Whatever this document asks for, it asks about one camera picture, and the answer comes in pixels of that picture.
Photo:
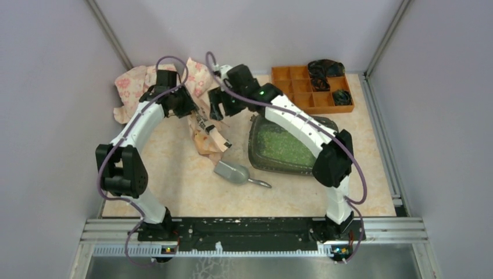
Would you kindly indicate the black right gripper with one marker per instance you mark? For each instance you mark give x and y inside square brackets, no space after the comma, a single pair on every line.
[217,96]

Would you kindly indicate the pink cat litter bag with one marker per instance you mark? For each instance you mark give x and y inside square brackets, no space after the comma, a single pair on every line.
[213,145]

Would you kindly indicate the dark grey litter box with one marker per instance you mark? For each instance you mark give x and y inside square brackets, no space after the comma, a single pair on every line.
[260,163]

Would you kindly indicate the green cat litter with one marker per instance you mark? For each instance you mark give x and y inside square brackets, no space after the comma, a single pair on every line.
[275,143]

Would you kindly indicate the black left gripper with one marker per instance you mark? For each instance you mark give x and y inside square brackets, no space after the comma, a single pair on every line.
[189,105]

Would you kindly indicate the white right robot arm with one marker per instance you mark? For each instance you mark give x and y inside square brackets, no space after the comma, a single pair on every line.
[332,150]

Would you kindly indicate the orange divided organizer tray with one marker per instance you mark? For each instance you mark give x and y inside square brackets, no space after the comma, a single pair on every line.
[314,99]

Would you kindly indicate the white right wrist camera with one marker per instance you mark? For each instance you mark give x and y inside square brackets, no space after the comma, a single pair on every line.
[221,71]

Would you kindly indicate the floral pink cloth bag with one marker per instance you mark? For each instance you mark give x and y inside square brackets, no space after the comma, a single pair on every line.
[132,84]

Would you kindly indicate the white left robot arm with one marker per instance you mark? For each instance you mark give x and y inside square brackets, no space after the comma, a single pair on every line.
[122,175]

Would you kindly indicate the silver metal scoop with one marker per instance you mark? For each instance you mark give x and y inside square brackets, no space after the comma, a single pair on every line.
[237,174]

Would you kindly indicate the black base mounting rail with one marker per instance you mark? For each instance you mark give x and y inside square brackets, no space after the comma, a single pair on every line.
[250,234]

